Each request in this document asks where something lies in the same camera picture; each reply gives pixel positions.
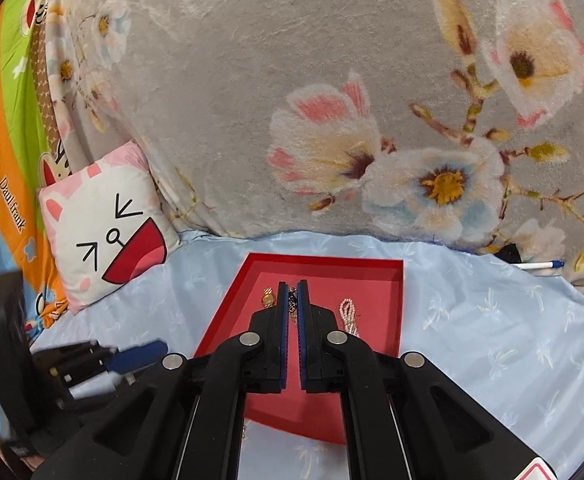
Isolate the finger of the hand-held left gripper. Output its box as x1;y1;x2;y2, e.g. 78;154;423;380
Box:
34;340;169;376
54;370;138;411

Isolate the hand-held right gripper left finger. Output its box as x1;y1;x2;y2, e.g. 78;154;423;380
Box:
31;281;290;480

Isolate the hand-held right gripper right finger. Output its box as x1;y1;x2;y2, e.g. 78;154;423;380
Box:
297;280;540;480

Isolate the pearl bracelet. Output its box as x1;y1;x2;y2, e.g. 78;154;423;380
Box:
338;297;360;338

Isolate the red cardboard box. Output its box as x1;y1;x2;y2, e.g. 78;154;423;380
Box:
192;253;405;446

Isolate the white cat face pillow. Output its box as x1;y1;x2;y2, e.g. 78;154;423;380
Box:
39;141;183;316

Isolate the light blue palm print sheet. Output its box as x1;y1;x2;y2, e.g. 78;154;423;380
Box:
27;230;584;480

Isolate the colourful cartoon bed sheet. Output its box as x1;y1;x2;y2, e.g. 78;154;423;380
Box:
0;0;73;461

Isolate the grey floral blanket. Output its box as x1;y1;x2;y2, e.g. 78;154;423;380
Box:
44;0;584;303

